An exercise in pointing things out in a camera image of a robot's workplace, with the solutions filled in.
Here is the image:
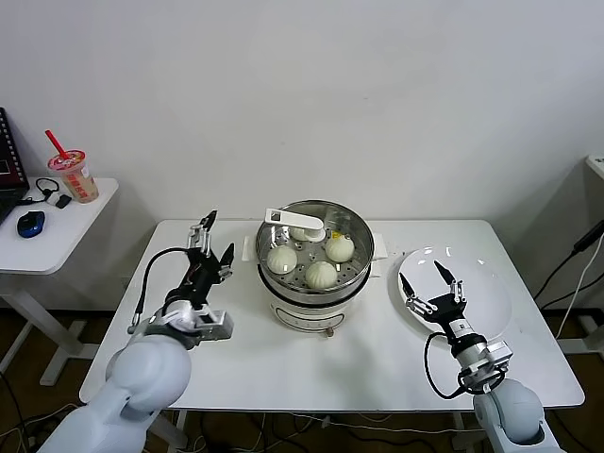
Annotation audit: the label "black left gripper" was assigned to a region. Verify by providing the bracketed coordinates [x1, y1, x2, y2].
[167, 210, 236, 308]

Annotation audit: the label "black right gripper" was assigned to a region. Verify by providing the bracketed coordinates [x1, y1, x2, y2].
[398, 260, 483, 348]

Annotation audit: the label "glass lid white handle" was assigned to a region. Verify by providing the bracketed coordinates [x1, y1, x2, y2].
[256, 201, 376, 290]

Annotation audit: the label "stainless steel steamer basket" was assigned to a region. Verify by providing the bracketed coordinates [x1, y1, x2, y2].
[256, 200, 377, 303]

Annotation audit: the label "white round plate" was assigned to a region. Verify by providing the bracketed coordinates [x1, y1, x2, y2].
[397, 244, 513, 339]

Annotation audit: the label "white side table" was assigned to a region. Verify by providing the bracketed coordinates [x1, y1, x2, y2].
[0, 176, 119, 388]

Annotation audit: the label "bubble tea plastic cup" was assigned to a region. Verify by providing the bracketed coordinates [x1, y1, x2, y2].
[46, 149, 100, 205]

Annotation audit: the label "blue black computer mouse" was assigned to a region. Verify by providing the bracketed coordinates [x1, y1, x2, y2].
[16, 210, 47, 238]

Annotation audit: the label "red drinking straw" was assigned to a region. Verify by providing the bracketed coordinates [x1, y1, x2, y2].
[44, 129, 70, 161]

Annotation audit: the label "white box appliance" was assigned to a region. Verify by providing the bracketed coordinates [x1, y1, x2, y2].
[583, 153, 604, 180]

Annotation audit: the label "black laptop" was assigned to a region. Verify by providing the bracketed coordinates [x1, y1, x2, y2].
[0, 107, 30, 223]

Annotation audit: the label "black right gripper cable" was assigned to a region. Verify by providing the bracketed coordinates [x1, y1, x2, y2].
[423, 331, 473, 400]

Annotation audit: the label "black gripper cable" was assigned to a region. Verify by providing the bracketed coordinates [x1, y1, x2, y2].
[423, 331, 473, 400]
[127, 247, 193, 334]

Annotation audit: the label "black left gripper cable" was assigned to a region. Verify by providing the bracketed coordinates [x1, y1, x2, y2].
[127, 247, 193, 334]

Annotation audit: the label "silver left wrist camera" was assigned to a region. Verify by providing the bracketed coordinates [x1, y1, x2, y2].
[193, 309, 235, 341]

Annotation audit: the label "white hanging cable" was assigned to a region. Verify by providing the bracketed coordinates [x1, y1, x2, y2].
[555, 252, 604, 340]

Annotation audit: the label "black power cable with plug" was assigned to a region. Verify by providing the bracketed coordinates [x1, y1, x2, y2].
[534, 220, 604, 310]

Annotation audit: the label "black earphones with cable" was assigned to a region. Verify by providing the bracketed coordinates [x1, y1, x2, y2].
[18, 177, 62, 207]

